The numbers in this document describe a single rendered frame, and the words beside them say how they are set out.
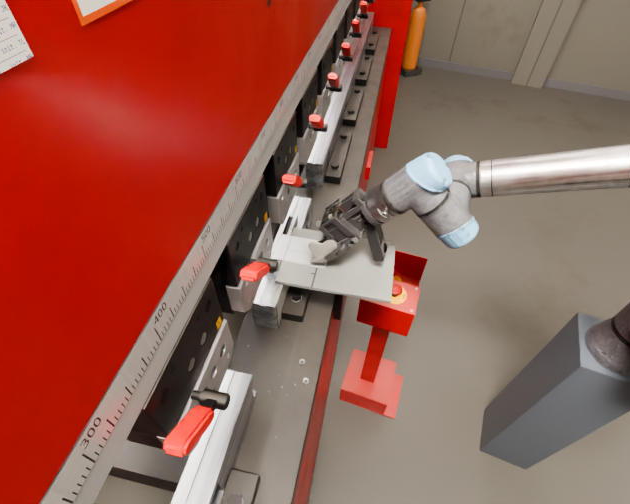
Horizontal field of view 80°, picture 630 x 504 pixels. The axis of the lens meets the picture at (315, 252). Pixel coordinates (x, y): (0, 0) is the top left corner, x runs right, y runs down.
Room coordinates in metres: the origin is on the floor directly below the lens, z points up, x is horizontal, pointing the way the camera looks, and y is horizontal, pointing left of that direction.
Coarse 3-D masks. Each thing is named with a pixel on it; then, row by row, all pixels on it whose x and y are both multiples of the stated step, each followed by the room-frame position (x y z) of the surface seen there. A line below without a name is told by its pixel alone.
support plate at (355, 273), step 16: (352, 256) 0.60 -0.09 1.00; (368, 256) 0.60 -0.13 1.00; (288, 272) 0.55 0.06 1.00; (304, 272) 0.55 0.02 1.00; (320, 272) 0.55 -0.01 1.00; (336, 272) 0.55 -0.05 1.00; (352, 272) 0.55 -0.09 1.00; (368, 272) 0.55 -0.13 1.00; (384, 272) 0.55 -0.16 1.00; (304, 288) 0.51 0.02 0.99; (320, 288) 0.50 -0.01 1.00; (336, 288) 0.50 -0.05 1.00; (352, 288) 0.50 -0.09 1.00; (368, 288) 0.50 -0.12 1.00; (384, 288) 0.50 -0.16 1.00
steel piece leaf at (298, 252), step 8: (296, 240) 0.65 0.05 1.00; (304, 240) 0.65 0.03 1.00; (312, 240) 0.65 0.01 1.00; (288, 248) 0.62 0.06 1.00; (296, 248) 0.62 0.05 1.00; (304, 248) 0.62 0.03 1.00; (288, 256) 0.59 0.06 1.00; (296, 256) 0.59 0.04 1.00; (304, 256) 0.59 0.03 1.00; (312, 256) 0.60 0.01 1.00; (304, 264) 0.57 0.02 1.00; (312, 264) 0.57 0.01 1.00; (320, 264) 0.57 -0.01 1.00
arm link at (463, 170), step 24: (456, 168) 0.65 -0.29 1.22; (480, 168) 0.63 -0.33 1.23; (504, 168) 0.62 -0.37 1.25; (528, 168) 0.60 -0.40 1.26; (552, 168) 0.58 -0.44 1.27; (576, 168) 0.57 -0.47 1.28; (600, 168) 0.55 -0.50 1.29; (624, 168) 0.54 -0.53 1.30; (480, 192) 0.61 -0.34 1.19; (504, 192) 0.59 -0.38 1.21; (528, 192) 0.58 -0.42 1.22; (552, 192) 0.58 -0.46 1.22
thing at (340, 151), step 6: (342, 132) 1.34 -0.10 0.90; (348, 138) 1.29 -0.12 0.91; (336, 144) 1.25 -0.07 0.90; (342, 144) 1.25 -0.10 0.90; (348, 144) 1.25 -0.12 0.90; (336, 150) 1.21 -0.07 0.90; (342, 150) 1.21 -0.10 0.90; (348, 150) 1.24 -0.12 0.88; (336, 156) 1.17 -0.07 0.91; (342, 156) 1.17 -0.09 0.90; (330, 162) 1.13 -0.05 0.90; (336, 162) 1.13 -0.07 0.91; (342, 162) 1.13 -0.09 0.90; (330, 168) 1.09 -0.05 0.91; (342, 168) 1.10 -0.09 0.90; (330, 174) 1.06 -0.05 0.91; (336, 174) 1.06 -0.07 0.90; (330, 180) 1.05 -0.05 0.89; (336, 180) 1.05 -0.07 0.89
